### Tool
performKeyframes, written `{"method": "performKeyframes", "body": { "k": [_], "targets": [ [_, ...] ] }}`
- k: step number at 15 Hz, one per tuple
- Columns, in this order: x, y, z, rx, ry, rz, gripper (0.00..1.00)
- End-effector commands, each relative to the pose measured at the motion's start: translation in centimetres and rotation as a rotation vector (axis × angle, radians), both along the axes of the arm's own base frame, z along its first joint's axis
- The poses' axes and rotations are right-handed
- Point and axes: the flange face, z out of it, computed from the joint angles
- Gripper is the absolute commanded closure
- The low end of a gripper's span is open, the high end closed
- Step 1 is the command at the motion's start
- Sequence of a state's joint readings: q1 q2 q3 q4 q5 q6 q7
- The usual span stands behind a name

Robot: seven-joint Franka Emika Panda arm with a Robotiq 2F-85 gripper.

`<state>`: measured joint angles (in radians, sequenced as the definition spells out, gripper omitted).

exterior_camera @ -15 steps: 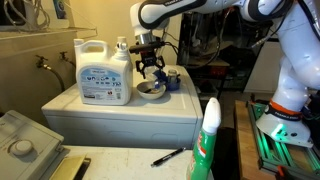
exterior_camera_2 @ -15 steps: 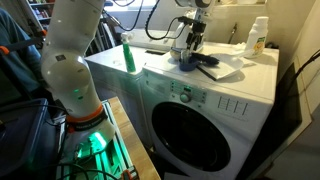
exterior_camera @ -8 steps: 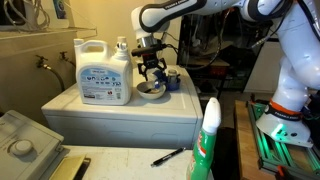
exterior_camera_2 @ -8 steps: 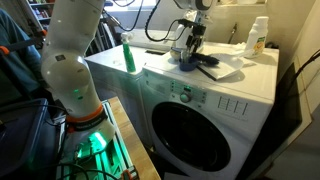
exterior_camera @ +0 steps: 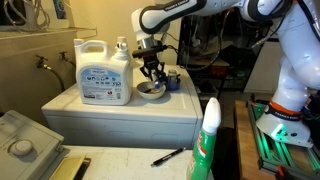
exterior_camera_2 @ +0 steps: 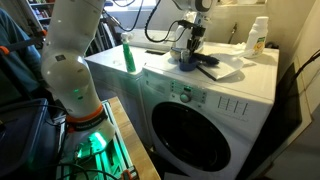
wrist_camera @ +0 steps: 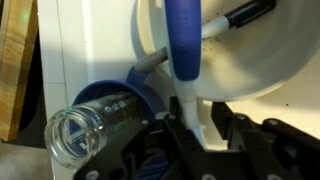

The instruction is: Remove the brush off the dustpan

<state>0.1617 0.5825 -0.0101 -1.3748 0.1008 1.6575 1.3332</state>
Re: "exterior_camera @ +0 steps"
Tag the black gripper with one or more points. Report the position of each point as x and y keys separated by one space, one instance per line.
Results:
x=151 y=61

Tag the white and blue brush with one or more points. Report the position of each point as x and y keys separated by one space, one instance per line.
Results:
x=162 y=80

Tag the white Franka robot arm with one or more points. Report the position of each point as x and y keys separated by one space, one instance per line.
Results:
x=300 y=66

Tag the small clear glass jar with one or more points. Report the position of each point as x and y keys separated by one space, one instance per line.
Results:
x=172 y=76

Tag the grey bowl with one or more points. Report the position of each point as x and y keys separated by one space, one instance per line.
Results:
x=148 y=92

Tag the white laundry machine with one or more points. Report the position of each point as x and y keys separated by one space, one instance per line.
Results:
x=133 y=116

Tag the large white detergent jug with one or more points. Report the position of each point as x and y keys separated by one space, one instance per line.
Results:
x=101 y=80

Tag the black storage rack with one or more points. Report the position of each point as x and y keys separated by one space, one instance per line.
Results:
x=230 y=63

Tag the black pen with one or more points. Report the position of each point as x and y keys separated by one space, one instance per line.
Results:
x=166 y=157

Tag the green spray bottle white top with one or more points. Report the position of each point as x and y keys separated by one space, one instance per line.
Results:
x=204 y=146

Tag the blue labelled container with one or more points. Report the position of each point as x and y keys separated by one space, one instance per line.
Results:
x=60 y=8

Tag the wooden bench top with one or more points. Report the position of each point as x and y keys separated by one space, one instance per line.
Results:
x=246 y=146

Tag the yellow flat lid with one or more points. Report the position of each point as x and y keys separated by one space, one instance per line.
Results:
x=68 y=168

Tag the grey appliance control panel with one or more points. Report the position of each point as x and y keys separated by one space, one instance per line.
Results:
x=30 y=160

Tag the round white dial knob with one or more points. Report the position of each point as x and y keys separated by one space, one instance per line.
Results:
x=21 y=147

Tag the green metal base frame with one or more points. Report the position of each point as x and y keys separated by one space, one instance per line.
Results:
x=270 y=150

